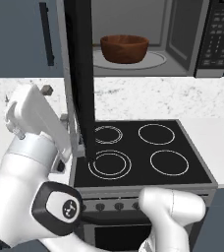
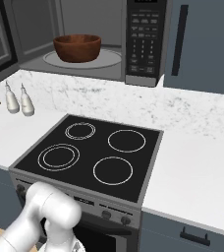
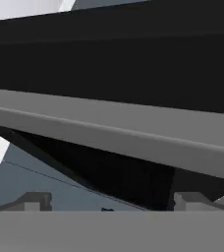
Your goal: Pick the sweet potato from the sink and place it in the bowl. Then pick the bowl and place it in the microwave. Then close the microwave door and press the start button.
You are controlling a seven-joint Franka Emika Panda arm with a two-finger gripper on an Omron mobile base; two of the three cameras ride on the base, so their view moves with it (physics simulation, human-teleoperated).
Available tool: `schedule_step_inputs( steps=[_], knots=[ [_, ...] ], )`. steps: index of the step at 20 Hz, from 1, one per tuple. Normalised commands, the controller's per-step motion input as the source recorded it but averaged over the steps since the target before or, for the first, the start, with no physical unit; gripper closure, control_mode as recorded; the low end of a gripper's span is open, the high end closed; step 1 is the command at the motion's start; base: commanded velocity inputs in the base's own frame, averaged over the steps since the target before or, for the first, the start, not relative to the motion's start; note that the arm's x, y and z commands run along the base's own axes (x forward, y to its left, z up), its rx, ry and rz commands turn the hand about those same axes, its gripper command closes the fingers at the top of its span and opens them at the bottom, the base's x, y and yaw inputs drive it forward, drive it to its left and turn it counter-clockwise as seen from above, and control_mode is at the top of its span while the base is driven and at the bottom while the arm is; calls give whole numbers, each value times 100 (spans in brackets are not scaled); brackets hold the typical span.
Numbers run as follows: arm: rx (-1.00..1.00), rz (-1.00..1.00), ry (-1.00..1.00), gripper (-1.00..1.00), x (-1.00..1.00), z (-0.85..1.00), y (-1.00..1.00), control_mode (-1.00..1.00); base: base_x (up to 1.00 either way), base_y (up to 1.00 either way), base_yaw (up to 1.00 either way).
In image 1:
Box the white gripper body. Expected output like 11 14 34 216
4 83 73 159

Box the black microwave door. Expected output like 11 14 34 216
55 0 97 160

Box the brown wooden bowl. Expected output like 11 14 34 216
99 33 150 65

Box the glass microwave turntable plate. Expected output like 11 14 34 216
92 48 168 71

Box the grey microwave oven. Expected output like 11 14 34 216
55 0 224 79

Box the black hob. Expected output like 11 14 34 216
69 118 219 191

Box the dark blue base cupboard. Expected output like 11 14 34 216
192 187 224 252

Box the black cupboard door handle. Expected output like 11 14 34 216
38 2 56 67

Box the dark blue wall cupboard door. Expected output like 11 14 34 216
0 0 65 79

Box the black oven door handle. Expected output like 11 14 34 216
80 212 154 226

